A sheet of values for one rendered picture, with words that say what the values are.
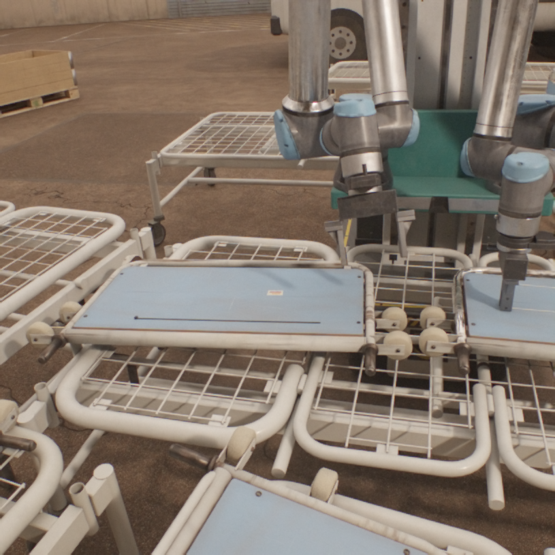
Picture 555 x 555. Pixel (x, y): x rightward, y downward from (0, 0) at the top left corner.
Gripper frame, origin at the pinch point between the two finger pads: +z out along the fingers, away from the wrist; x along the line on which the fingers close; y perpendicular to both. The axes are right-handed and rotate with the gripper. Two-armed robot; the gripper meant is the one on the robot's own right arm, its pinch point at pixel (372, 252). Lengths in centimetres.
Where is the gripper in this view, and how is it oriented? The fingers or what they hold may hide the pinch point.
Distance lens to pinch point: 127.4
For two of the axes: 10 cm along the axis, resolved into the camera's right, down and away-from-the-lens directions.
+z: 1.4, 9.9, 0.9
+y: 0.8, -1.0, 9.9
